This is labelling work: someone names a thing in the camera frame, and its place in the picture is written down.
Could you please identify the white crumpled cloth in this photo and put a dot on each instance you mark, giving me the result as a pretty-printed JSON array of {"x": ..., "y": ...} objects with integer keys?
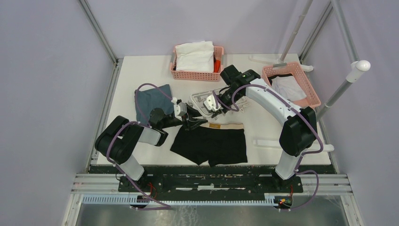
[{"x": 195, "y": 57}]

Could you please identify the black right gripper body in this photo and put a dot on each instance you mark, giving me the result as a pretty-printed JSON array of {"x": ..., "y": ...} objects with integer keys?
[{"x": 226, "y": 98}]

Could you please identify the light grey underwear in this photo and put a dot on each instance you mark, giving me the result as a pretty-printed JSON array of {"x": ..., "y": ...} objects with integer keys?
[{"x": 288, "y": 88}]

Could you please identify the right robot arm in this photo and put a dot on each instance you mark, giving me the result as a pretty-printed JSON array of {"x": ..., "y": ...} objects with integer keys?
[{"x": 299, "y": 127}]

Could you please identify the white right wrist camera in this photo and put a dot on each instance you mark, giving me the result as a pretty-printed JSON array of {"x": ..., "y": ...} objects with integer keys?
[{"x": 211, "y": 104}]

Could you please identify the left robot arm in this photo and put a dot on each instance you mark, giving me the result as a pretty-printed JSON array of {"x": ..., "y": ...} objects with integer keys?
[{"x": 121, "y": 136}]

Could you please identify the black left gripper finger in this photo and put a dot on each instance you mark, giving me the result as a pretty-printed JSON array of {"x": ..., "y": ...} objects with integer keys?
[
  {"x": 193, "y": 114},
  {"x": 191, "y": 124}
]

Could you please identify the metal drying rack stand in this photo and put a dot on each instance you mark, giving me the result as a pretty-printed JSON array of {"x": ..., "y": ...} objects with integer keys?
[{"x": 358, "y": 67}]

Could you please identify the folded blue-grey cloth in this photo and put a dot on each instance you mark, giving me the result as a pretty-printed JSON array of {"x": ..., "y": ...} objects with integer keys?
[{"x": 147, "y": 100}]

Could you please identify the pink basket with underwear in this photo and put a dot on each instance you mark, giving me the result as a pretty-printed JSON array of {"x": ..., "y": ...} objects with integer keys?
[{"x": 295, "y": 69}]

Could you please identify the black underwear beige waistband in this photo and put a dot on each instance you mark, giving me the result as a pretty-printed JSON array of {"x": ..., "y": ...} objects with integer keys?
[{"x": 213, "y": 143}]

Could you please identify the pink basket with white cloth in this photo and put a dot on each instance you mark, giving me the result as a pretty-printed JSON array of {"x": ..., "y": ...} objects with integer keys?
[{"x": 198, "y": 76}]

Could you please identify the white clip hanger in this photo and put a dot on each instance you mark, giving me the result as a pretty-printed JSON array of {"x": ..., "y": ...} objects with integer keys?
[{"x": 198, "y": 99}]

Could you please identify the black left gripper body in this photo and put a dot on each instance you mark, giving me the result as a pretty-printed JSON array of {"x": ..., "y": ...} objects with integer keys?
[{"x": 171, "y": 122}]

